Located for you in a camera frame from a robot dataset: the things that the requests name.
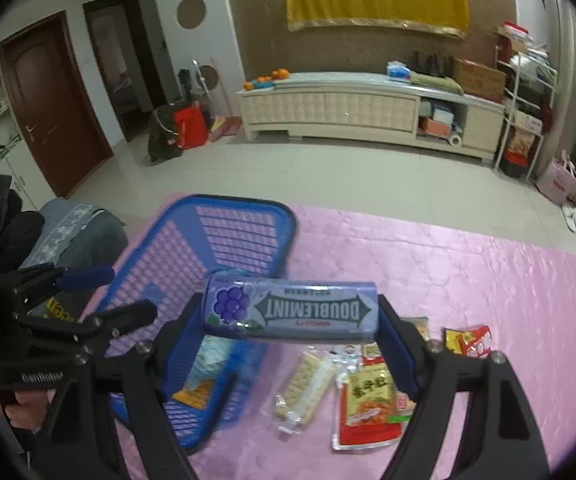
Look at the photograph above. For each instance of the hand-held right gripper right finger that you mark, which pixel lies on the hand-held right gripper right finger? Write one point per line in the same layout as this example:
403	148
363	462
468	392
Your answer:
392	355

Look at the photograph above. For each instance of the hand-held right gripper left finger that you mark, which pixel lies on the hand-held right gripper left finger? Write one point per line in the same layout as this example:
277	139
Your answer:
180	360

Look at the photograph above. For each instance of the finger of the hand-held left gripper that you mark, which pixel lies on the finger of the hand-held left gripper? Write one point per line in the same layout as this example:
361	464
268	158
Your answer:
88	278
123	316

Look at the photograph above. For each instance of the long light blue packet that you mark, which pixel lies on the long light blue packet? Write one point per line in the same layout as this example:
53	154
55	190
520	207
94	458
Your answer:
213	362

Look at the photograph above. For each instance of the orange nut packet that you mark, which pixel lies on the orange nut packet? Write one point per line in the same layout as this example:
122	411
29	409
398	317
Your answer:
195	395

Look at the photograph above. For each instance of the beige green packet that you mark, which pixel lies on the beige green packet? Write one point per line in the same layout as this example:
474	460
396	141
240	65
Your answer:
417	326

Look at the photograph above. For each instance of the small white red packet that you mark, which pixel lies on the small white red packet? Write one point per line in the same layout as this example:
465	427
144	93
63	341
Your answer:
347	352

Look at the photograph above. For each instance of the white green packet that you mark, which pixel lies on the white green packet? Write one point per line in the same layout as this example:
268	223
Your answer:
403	405

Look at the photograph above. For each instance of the clear white cracker packet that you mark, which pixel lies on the clear white cracker packet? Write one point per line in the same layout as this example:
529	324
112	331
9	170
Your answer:
303	390

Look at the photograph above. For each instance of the purple chewing gum pack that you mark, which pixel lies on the purple chewing gum pack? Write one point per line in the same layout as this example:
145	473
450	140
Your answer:
293	310

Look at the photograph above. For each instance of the blue plastic basket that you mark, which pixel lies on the blue plastic basket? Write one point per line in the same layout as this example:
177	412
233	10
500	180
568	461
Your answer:
248	230

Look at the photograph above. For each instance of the person's left hand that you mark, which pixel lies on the person's left hand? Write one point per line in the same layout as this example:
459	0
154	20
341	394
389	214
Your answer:
23	406

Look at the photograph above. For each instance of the grey printed sofa cover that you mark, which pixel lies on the grey printed sofa cover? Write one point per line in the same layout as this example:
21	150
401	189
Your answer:
73	240

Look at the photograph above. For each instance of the pink quilted table cover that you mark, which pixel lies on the pink quilted table cover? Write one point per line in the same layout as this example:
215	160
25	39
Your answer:
467	280

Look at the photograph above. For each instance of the black bag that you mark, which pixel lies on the black bag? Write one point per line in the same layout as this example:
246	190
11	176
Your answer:
160	135

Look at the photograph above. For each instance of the brown wooden door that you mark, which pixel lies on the brown wooden door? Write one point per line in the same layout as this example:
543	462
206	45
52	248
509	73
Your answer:
53	110

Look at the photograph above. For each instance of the red bag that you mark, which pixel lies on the red bag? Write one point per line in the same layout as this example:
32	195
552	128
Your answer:
190	122

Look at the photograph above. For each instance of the pink broom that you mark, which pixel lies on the pink broom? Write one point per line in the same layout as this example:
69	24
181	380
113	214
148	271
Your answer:
225	127

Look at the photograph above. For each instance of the black folded umbrella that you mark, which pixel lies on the black folded umbrella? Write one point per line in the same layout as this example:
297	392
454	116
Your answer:
185	82

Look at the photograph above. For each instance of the white tape roll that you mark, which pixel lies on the white tape roll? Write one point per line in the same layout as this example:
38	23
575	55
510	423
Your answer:
455	140

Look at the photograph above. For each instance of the orange box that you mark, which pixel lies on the orange box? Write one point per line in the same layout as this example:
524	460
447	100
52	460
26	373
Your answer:
435	127

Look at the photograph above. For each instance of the pink tote bag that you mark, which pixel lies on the pink tote bag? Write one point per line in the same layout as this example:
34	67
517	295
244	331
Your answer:
557	182

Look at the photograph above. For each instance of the red gift box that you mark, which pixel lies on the red gift box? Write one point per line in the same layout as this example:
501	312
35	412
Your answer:
520	150

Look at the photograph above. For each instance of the teal box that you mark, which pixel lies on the teal box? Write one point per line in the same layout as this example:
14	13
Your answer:
442	109

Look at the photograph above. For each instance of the cream television cabinet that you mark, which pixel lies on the cream television cabinet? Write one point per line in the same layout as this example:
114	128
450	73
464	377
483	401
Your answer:
343	107

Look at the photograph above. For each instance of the white carton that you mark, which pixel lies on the white carton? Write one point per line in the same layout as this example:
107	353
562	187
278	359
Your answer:
527	120

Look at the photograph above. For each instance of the green cushion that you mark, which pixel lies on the green cushion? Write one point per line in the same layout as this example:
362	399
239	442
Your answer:
435	82

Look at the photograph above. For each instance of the white metal rack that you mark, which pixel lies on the white metal rack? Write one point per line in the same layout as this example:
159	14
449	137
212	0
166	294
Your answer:
509	105

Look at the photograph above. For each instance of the blue white tissue box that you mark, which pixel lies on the blue white tissue box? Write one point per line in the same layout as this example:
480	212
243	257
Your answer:
397	70

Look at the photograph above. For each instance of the brown cardboard box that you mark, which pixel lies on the brown cardboard box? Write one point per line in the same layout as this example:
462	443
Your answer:
480	77

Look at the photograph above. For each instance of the dark bottles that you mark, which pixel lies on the dark bottles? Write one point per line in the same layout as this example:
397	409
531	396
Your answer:
432	62

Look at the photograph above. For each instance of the silver standing air conditioner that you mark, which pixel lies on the silver standing air conditioner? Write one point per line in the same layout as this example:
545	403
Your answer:
570	100

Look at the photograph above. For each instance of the stack of papers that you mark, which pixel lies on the stack of papers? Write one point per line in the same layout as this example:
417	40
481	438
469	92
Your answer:
540	62

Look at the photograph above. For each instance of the red white boxes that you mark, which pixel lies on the red white boxes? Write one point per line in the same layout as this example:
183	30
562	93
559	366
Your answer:
515	35

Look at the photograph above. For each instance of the dark doorway frame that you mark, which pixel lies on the dark doorway frame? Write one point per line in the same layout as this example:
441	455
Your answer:
145	60

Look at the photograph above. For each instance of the small round brown wall disc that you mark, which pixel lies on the small round brown wall disc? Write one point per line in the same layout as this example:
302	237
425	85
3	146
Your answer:
210	75

